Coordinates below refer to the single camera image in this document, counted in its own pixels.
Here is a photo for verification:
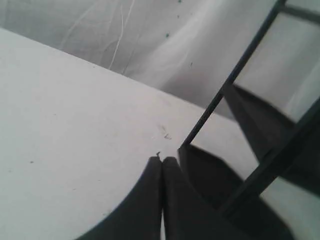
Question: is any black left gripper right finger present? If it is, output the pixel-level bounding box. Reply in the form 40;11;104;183
162;157;240;240

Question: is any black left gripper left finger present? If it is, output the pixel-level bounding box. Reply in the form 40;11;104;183
79;156;163;240

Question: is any white backdrop cloth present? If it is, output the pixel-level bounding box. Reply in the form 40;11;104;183
0;0;320;120

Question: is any black metal shelf rack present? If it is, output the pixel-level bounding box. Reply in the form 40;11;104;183
176;0;320;240

